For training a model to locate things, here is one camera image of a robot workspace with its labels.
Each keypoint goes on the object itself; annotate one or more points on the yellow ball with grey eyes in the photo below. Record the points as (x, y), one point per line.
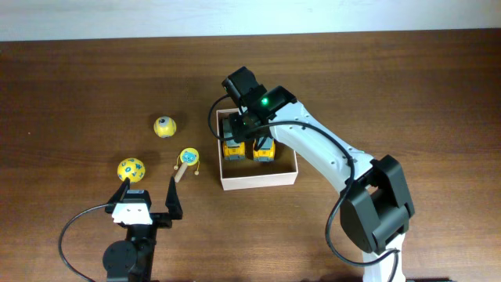
(165, 127)

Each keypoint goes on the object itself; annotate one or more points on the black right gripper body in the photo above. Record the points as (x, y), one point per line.
(238, 128)

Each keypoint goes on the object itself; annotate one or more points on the yellow cat rattle drum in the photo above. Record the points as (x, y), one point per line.
(189, 157)

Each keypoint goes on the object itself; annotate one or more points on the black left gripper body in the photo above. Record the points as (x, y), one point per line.
(149, 232)

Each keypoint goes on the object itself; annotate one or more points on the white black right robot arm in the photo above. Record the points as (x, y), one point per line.
(366, 227)

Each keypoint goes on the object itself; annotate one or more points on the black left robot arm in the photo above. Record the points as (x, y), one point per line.
(131, 259)

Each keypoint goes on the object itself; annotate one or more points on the yellow ball with blue letters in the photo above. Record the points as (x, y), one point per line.
(131, 168)

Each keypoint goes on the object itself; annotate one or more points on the pink open cardboard box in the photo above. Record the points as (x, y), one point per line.
(247, 173)

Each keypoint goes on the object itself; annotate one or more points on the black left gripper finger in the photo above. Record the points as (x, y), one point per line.
(117, 196)
(172, 201)

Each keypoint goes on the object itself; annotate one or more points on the yellow grey toy truck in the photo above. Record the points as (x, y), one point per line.
(232, 150)
(266, 153)

